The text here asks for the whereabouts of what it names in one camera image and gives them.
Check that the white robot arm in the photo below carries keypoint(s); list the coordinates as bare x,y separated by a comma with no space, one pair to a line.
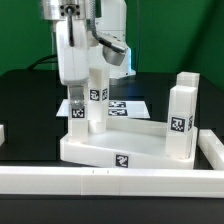
89,34

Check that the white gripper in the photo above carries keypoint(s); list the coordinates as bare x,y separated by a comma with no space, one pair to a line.
73,61

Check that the white desk top tray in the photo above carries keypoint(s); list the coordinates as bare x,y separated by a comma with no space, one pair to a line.
127,143

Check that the white block left edge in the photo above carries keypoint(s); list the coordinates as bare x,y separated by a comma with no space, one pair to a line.
2,136

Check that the white fiducial marker sheet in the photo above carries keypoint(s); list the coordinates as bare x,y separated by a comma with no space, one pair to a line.
130,109

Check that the white front fence bar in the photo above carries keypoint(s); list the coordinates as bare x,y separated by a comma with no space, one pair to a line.
110,182

